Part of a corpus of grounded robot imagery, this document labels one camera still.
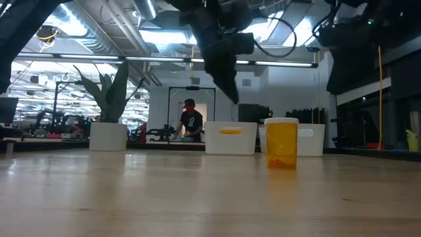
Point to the orange pill bottle white cap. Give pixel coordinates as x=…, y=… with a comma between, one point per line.
x=281, y=145

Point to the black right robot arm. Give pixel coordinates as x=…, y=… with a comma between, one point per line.
x=394, y=19

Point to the black device box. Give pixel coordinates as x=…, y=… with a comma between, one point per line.
x=253, y=113

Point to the dark computer monitor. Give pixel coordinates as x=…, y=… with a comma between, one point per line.
x=8, y=110

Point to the long LED light bar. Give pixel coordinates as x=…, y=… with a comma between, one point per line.
x=154, y=59

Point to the yellow-green container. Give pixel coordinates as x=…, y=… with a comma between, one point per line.
x=412, y=141

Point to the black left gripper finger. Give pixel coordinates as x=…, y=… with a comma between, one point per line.
x=233, y=87
x=225, y=85

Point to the row of black objects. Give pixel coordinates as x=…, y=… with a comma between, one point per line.
x=306, y=116

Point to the white plant pot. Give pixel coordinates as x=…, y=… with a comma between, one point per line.
x=108, y=136

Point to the person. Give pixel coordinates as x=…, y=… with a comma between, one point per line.
x=192, y=121

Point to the black background gantry frame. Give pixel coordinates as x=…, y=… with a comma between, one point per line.
x=192, y=88

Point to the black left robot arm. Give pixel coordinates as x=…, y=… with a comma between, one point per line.
x=19, y=39

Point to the green snake plant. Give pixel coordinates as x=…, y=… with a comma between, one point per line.
x=115, y=98

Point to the silver ventilation duct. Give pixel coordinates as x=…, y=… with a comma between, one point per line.
x=144, y=8
x=89, y=36

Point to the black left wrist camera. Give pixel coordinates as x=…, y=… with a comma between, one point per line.
x=245, y=43

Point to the black background robot arm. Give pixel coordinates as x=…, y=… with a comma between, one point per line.
x=161, y=133

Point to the white plastic bin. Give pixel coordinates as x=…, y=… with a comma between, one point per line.
x=230, y=146
x=312, y=145

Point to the grey square wall vent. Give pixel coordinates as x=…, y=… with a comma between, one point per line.
x=246, y=82
x=195, y=81

